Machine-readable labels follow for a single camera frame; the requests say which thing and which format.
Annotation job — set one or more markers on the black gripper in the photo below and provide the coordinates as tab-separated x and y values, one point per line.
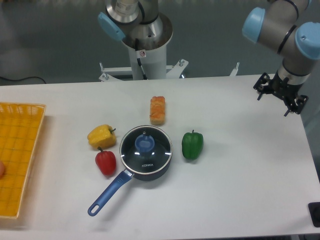
284	86

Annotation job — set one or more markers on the glass pot lid blue knob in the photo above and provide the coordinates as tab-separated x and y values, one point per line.
146	150

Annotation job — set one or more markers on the dark blue saucepan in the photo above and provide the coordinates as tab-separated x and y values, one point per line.
122	178

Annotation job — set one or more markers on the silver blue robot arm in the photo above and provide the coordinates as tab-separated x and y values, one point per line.
273	28

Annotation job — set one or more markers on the green bell pepper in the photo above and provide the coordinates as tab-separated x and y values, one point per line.
192	145

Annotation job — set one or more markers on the black device at table edge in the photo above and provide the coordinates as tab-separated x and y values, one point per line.
314	210

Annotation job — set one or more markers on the orange bread loaf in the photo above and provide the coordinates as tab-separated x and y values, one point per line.
157	110

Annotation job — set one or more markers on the yellow bell pepper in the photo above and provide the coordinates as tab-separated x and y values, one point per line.
102	136

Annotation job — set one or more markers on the red bell pepper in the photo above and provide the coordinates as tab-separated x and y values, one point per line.
106	162

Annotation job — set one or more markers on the yellow woven basket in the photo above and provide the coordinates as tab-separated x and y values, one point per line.
20	126

